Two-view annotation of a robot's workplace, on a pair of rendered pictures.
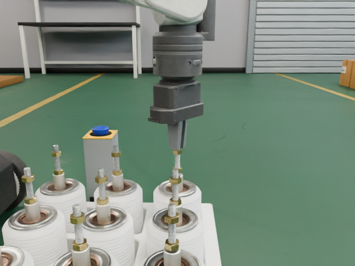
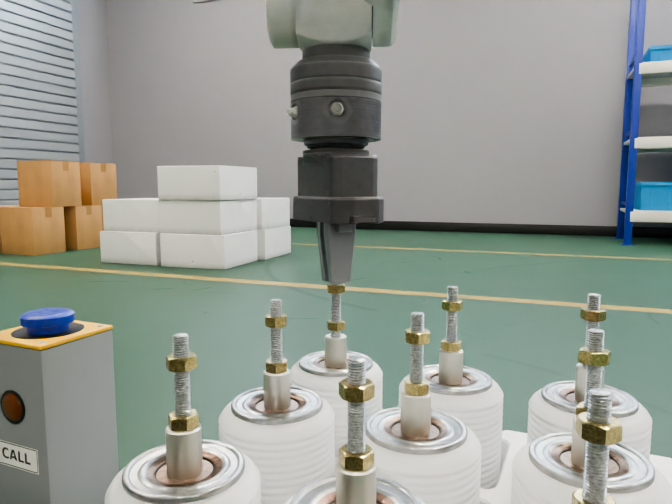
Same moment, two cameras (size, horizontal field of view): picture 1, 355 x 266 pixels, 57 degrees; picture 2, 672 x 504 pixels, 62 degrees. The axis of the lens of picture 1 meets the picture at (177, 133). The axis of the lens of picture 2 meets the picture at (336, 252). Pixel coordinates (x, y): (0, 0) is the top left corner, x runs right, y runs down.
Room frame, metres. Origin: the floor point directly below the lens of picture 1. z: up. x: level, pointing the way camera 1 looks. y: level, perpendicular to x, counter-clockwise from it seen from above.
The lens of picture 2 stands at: (0.38, 0.51, 0.43)
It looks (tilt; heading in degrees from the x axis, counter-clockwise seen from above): 7 degrees down; 293
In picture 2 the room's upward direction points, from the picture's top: straight up
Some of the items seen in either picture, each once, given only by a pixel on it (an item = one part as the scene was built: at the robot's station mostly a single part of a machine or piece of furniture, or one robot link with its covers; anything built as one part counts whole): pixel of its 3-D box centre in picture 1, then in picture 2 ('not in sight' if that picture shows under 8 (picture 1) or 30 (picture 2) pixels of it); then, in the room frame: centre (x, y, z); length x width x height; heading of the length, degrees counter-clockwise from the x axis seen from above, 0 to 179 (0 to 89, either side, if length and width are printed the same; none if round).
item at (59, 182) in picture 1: (59, 181); (184, 450); (0.60, 0.24, 0.26); 0.02 x 0.02 x 0.03
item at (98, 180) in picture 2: not in sight; (89, 184); (3.64, -2.61, 0.45); 0.30 x 0.24 x 0.30; 178
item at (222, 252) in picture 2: not in sight; (210, 247); (2.23, -2.10, 0.09); 0.39 x 0.39 x 0.18; 4
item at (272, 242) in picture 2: not in sight; (250, 240); (2.23, -2.53, 0.09); 0.39 x 0.39 x 0.18; 4
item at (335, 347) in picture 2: (177, 182); (335, 351); (0.60, 0.00, 0.26); 0.02 x 0.02 x 0.03
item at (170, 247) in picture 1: (171, 244); not in sight; (0.36, 0.01, 0.29); 0.02 x 0.02 x 0.01; 24
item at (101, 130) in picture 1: (100, 131); (48, 323); (0.77, 0.19, 0.32); 0.04 x 0.04 x 0.02
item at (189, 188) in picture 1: (177, 188); (335, 363); (0.60, 0.00, 0.25); 0.08 x 0.08 x 0.01
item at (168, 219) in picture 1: (171, 217); (593, 314); (0.36, 0.01, 0.33); 0.02 x 0.02 x 0.01; 24
